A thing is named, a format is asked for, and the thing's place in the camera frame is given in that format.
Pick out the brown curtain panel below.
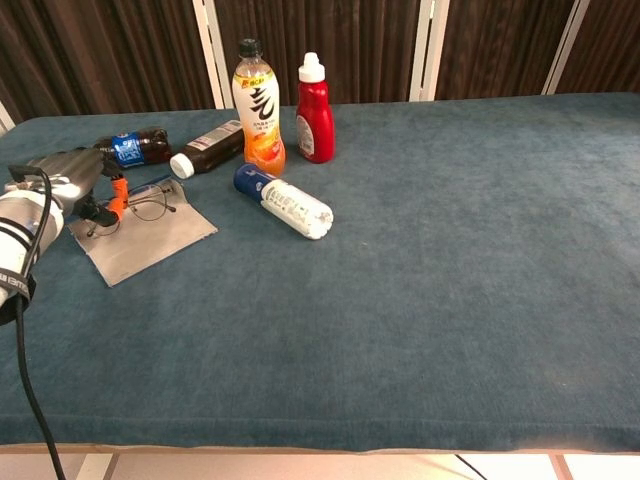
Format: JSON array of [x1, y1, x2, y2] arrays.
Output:
[[213, 0, 422, 107], [0, 0, 217, 125], [556, 0, 640, 95], [434, 0, 577, 101]]

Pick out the red ketchup bottle white cap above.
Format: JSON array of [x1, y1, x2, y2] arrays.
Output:
[[295, 51, 336, 165]]

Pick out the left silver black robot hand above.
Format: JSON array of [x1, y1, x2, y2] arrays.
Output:
[[7, 147, 131, 229]]

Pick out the brown bottle white cap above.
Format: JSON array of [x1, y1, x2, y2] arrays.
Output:
[[169, 119, 246, 180]]

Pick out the orange drink bottle black cap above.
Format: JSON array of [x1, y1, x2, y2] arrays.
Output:
[[231, 38, 287, 178]]

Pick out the grey box blue edge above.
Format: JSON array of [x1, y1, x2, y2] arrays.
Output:
[[67, 174, 220, 289]]

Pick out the blue and white bottle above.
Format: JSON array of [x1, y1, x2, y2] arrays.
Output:
[[232, 162, 335, 242]]

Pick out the eyeglasses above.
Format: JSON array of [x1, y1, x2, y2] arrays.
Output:
[[85, 182, 177, 239]]

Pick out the blue tablecloth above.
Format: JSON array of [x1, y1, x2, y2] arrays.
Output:
[[0, 92, 640, 454]]

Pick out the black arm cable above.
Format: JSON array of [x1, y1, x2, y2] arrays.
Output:
[[7, 164, 69, 480]]

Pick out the cola bottle blue label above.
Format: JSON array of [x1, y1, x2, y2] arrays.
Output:
[[92, 127, 174, 171]]

